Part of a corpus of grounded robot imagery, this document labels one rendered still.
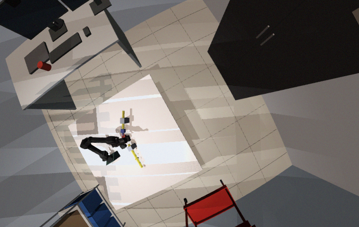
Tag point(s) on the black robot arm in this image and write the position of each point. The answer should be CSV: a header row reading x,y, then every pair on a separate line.
x,y
86,144

